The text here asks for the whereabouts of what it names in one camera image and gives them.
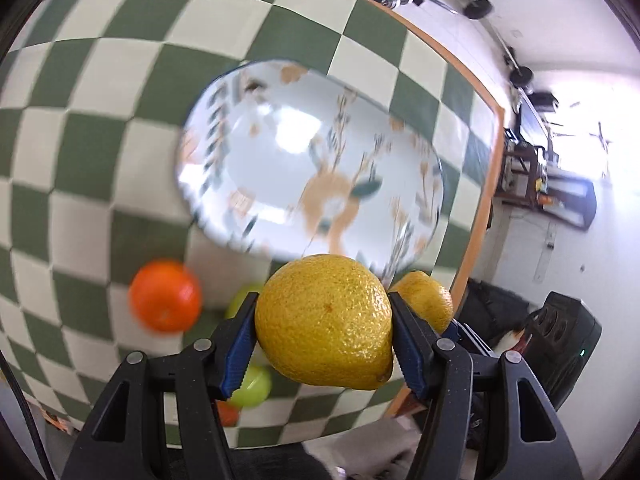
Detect small orange mandarin near edge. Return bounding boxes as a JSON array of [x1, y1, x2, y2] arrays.
[[216, 401, 240, 428]]

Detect floral ceramic plate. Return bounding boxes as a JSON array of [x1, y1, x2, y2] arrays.
[[176, 60, 444, 278]]

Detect black speaker box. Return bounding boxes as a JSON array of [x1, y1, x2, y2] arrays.
[[523, 292, 602, 410]]

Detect wooden desk with monitor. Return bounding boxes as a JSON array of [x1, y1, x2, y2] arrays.
[[495, 90, 598, 232]]

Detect yellow lemon round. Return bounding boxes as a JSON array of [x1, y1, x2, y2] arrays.
[[390, 271, 454, 334]]

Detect green apple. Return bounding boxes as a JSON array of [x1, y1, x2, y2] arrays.
[[224, 283, 264, 318], [229, 365, 272, 410]]

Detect yellow lemon pointed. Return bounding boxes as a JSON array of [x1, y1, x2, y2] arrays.
[[255, 255, 394, 390]]

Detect green checkered tablecloth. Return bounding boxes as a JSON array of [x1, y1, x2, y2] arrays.
[[1, 0, 498, 432]]

